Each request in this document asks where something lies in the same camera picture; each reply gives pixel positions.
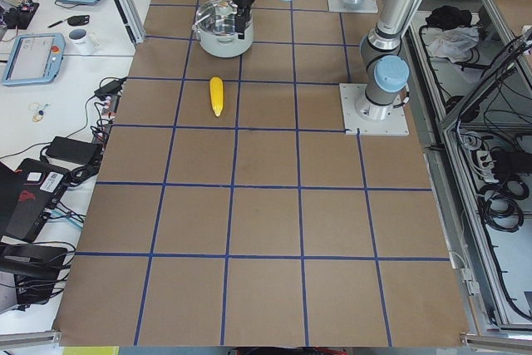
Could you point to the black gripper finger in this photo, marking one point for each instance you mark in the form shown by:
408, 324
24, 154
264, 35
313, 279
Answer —
248, 17
241, 20

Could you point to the glass pot lid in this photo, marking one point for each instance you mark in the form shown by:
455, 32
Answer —
216, 17

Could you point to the yellow corn cob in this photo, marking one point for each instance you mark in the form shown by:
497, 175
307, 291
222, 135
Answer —
216, 94

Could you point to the pale green cooking pot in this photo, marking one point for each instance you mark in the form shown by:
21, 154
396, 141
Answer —
225, 46

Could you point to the black power adapter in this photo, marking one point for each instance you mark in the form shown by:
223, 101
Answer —
113, 87

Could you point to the white mug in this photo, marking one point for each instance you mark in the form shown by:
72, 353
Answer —
84, 41

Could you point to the black cloth bundle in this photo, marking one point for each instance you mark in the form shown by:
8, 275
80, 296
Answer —
449, 17

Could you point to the white crumpled cloth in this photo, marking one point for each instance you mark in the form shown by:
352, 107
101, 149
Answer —
454, 44

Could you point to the lower blue teach pendant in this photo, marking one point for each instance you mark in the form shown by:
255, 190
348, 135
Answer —
34, 59

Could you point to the black power brick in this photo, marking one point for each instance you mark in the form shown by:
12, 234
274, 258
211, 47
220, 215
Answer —
74, 151

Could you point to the black laptop computer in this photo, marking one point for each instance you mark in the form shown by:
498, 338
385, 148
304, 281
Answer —
28, 195

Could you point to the white power strip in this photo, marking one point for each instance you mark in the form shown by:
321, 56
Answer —
486, 165

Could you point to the black docking device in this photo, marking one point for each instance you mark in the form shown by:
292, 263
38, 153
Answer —
33, 273

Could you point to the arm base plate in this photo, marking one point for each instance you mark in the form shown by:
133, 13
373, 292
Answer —
361, 117
351, 1

